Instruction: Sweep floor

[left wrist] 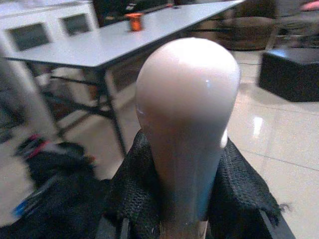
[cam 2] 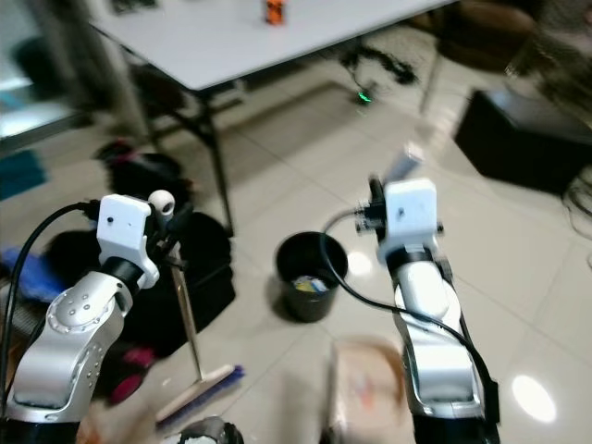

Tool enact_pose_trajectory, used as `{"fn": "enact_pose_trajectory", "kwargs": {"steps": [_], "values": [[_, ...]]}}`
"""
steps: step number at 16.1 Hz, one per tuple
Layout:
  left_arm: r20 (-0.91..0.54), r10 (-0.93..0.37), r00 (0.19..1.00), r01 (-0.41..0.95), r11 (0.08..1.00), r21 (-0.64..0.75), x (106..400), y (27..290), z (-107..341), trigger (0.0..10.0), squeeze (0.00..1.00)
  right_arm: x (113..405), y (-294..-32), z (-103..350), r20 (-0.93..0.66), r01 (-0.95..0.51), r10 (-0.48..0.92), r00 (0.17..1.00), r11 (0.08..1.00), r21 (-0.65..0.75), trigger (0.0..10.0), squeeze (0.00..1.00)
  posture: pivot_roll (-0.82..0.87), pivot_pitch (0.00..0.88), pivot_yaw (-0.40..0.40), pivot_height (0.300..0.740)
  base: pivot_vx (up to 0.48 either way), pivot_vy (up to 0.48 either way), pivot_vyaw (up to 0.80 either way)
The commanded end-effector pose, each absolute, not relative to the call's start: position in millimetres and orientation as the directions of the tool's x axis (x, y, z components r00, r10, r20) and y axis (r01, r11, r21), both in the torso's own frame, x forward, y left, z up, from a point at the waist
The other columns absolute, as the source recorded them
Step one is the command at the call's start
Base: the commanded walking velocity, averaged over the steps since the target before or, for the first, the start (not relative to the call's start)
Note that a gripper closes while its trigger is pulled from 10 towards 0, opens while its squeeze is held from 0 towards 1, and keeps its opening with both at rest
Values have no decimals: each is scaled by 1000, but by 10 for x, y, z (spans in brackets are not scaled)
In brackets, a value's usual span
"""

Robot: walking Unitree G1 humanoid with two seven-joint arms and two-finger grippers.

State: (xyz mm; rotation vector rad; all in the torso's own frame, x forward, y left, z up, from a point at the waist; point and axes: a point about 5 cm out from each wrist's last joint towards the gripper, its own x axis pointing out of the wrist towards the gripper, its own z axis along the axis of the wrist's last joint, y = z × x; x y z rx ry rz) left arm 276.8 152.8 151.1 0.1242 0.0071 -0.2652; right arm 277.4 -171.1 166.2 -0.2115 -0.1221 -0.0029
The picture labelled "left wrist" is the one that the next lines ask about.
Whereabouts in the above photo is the black backpack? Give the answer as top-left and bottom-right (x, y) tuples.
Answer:
(0, 134), (118, 239)

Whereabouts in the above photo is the broom with white knob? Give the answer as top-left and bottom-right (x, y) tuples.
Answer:
(135, 37), (242, 239)

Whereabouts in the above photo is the white cabinet with glass doors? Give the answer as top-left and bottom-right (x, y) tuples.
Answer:
(0, 1), (101, 58)

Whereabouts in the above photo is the orange black tape measure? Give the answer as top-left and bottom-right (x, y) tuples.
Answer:
(124, 12), (146, 32)

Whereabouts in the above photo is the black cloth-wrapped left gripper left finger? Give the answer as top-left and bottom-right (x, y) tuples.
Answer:
(106, 129), (164, 239)

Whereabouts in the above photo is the brown round sofa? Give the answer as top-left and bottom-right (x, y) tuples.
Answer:
(216, 0), (278, 52)

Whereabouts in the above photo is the black cube ottoman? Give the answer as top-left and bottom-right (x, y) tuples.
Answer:
(257, 48), (319, 103)

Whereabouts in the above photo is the grey folding table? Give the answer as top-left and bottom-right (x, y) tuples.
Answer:
(4, 0), (246, 160)

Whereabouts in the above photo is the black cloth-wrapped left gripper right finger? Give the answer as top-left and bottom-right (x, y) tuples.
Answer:
(206, 138), (289, 239)

